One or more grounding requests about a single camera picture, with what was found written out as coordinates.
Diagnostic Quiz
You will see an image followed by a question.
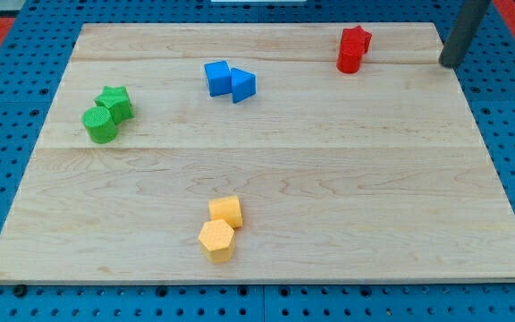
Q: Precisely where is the green cylinder block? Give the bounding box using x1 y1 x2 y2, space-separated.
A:
81 106 118 144

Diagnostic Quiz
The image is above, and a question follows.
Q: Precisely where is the green star block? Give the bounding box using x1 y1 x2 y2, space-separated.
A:
94 86 134 124

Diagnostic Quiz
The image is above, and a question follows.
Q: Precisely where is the yellow hexagonal block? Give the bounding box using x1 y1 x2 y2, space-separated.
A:
198 219 236 264

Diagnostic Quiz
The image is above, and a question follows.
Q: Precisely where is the blue cube block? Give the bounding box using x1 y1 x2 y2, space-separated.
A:
204 61 232 97

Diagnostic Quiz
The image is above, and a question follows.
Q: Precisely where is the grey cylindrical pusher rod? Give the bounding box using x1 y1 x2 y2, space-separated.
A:
438 0 492 68

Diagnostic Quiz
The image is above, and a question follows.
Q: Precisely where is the yellow cube block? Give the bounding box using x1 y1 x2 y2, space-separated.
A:
208 195 243 229

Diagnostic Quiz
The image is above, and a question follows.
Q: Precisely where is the wooden board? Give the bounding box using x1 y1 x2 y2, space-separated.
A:
0 22 515 285

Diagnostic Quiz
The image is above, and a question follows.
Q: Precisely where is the red star block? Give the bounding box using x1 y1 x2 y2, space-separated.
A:
341 26 372 55

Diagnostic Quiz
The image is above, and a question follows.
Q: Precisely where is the blue triangular prism block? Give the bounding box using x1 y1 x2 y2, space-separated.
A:
231 68 257 104

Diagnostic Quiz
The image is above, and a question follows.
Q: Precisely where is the red cylinder block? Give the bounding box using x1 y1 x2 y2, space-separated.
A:
336 41 365 73

